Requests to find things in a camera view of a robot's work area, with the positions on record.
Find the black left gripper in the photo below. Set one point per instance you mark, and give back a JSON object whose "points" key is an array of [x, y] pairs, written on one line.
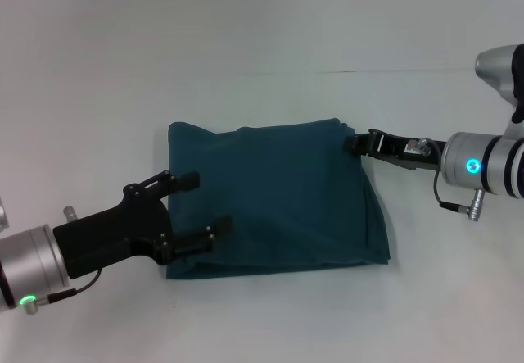
{"points": [[110, 232]]}

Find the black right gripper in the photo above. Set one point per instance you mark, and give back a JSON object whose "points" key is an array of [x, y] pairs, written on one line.
{"points": [[409, 152]]}

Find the teal blue t-shirt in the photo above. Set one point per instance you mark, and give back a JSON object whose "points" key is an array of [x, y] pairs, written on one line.
{"points": [[278, 199]]}

